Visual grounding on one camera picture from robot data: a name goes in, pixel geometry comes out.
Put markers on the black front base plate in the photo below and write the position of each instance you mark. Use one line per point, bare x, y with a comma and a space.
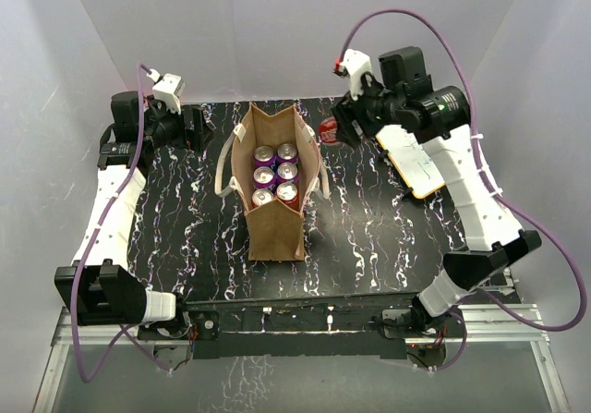
376, 325

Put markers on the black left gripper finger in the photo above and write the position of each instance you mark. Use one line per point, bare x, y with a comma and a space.
200, 118
198, 140

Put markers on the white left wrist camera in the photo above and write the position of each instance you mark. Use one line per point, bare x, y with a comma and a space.
168, 89

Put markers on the yellow framed whiteboard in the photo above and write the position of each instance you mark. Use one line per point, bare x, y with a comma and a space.
410, 161

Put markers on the purple Fanta can back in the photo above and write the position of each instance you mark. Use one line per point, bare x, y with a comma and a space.
264, 177

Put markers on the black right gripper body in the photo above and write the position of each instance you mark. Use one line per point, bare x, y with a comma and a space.
375, 109

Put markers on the purple fanta can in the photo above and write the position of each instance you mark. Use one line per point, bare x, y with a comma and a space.
287, 173
264, 177
264, 156
287, 153

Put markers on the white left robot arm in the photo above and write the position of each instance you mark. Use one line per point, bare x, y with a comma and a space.
98, 286

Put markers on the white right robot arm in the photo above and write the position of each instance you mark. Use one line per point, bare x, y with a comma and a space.
440, 122

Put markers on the red cola can front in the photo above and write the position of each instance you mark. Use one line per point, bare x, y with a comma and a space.
262, 196

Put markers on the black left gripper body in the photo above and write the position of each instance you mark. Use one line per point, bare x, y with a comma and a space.
166, 128

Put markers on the red cola can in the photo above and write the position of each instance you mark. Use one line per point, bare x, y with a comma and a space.
287, 193
262, 196
328, 131

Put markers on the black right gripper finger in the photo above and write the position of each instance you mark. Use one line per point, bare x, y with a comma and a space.
342, 110
348, 130

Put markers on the brown canvas tote bag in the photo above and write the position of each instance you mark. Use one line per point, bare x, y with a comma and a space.
276, 231

